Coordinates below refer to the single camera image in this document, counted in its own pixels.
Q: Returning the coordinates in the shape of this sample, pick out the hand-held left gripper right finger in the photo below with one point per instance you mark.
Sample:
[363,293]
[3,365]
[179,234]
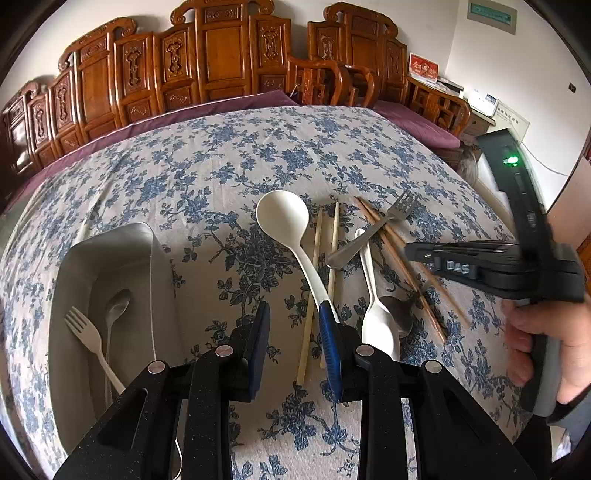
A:
[328,350]

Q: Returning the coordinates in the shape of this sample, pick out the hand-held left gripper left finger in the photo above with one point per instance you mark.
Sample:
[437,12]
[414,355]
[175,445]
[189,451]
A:
[261,350]

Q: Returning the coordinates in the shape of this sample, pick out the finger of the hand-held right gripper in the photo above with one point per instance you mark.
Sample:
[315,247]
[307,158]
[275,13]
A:
[443,251]

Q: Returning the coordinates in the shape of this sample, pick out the metal fork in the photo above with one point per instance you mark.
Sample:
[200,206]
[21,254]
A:
[341,256]

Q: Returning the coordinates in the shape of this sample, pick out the white ladle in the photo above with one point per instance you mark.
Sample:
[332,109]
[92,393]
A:
[281,217]

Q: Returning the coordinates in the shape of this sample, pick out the white rectangular tray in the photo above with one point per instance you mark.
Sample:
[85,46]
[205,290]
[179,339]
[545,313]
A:
[83,258]

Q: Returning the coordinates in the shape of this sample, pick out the person's right hand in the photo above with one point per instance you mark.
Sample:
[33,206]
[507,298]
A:
[517,337]

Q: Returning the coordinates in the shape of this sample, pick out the brown chopstick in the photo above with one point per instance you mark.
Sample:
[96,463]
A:
[455,309]
[405,277]

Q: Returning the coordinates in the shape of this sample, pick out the white plastic spoon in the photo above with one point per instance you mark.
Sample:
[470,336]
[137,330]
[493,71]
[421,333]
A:
[378,327]

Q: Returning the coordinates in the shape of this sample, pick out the metal spoon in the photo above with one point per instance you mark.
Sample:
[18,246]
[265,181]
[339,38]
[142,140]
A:
[117,307]
[401,314]

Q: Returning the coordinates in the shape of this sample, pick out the white paper notice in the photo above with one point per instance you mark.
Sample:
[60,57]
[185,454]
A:
[512,127]

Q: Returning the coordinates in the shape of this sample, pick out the wooden side cabinet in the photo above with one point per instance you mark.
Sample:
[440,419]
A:
[478,124]

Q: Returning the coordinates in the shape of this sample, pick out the white box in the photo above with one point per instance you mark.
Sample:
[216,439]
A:
[484,102]

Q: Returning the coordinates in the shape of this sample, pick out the small purple seat cushion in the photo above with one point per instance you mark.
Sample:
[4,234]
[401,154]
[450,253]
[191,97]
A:
[415,120]

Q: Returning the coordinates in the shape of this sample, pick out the red desk calendar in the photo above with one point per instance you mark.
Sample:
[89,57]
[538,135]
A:
[423,68]

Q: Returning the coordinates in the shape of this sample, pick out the white plastic fork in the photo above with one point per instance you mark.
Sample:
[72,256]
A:
[81,325]

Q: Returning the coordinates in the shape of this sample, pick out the blue floral tablecloth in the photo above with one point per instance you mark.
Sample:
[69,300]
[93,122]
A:
[231,161]

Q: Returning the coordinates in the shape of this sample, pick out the carved wooden armchair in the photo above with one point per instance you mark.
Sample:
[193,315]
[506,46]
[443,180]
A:
[364,37]

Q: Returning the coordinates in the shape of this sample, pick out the long purple seat cushion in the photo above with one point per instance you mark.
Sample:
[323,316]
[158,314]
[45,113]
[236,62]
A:
[207,108]

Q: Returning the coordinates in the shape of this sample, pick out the carved wooden sofa bench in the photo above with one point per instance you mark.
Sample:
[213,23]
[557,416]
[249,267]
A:
[221,46]

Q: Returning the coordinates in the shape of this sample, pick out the green wall sign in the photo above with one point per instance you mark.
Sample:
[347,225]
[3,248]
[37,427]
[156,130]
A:
[490,16]

